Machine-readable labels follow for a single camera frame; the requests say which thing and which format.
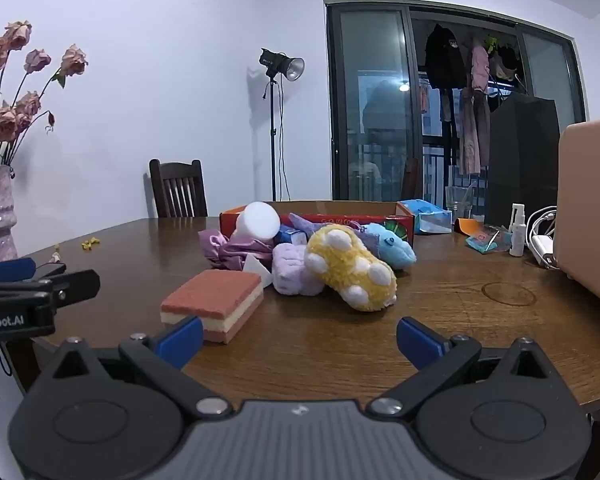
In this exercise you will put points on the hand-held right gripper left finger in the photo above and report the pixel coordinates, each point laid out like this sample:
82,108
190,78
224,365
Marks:
180,340

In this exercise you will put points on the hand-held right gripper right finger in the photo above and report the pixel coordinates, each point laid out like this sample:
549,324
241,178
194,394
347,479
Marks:
420,342

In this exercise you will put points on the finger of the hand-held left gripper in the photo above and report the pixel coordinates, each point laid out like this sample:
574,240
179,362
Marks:
7,269
77,287

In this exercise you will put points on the pink white layered sponge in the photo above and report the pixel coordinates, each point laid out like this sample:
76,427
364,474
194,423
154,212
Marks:
210,300

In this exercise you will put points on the blue plush fish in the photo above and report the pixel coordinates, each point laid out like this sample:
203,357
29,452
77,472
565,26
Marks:
392,247

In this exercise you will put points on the pale green yarn ball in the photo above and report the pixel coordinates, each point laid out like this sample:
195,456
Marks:
257,270

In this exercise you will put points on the red cardboard box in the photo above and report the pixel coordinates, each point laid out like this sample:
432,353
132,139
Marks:
395,227

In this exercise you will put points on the white foam cylinder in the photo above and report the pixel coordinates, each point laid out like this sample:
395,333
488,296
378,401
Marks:
256,220

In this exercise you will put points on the small blue white packet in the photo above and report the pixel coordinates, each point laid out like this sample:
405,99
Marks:
292,236

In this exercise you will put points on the small yellow bits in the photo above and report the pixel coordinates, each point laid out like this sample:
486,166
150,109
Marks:
90,243

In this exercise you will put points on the teal pink snack packet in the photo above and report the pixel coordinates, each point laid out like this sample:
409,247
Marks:
485,240

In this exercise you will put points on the blue tissue pack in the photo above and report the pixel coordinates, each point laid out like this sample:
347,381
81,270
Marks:
427,217

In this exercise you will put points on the orange card packet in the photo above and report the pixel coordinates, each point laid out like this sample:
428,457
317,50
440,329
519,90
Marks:
466,226

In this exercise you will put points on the dark wooden slatted chair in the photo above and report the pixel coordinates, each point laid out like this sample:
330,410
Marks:
177,190

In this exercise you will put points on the clear drinking glass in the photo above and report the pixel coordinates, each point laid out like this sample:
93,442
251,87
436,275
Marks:
459,202

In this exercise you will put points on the white spray bottle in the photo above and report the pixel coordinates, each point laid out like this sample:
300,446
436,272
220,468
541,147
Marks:
517,232

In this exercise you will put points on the black paper bag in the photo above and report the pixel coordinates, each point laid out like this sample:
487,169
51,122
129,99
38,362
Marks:
522,160

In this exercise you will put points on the mauve hanging coat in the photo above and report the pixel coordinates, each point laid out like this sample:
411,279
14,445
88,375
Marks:
472,130

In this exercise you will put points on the tan cardboard box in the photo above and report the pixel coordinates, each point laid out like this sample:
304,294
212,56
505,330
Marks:
590,200

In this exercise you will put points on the sliding glass door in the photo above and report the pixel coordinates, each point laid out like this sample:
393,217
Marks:
375,110

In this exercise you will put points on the pink hanging jacket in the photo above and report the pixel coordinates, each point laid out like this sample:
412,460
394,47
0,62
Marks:
479,67

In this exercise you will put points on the black hanging jacket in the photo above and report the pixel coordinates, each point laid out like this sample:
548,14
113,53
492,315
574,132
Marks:
445,57

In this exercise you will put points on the studio light on stand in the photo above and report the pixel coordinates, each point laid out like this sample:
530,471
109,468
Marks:
280,66

